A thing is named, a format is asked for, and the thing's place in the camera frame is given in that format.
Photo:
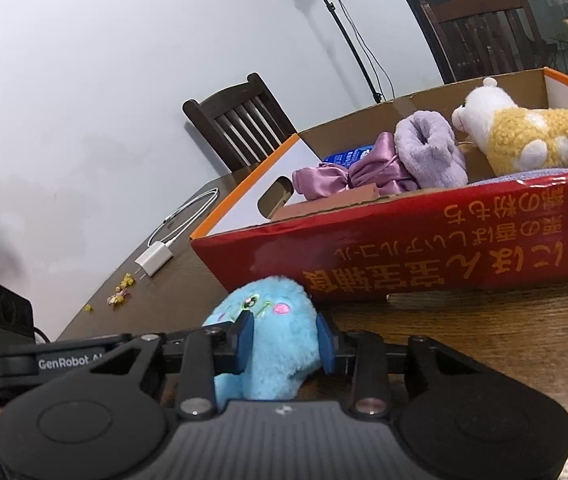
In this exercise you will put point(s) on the red and orange cardboard box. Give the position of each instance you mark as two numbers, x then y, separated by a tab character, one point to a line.
414	260

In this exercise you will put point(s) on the white and yellow plush sheep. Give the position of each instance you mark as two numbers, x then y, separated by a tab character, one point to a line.
524	135

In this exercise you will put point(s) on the scattered yellow petal crumbs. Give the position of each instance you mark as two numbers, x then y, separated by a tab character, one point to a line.
124	282

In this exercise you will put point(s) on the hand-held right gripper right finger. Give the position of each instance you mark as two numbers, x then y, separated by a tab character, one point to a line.
325	345

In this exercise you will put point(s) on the fuzzy lavender slipper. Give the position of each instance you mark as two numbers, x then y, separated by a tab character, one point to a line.
429	155

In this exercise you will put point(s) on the blue tissue pack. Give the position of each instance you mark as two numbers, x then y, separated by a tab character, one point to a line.
349	156

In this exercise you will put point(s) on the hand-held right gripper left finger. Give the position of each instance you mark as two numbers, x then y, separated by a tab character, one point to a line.
245	342

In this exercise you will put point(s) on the purple satin cloth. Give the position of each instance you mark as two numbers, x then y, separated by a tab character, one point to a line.
344	177

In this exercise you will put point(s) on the white charger block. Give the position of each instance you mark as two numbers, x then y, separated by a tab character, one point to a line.
154	260

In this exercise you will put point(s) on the blue furry plush toy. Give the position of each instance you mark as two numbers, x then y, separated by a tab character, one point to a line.
274	310

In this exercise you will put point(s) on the dark wooden slatted chair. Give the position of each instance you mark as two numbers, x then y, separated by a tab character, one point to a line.
489	30
244	120

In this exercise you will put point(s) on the black studio light on stand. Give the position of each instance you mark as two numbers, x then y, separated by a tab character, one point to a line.
354	45

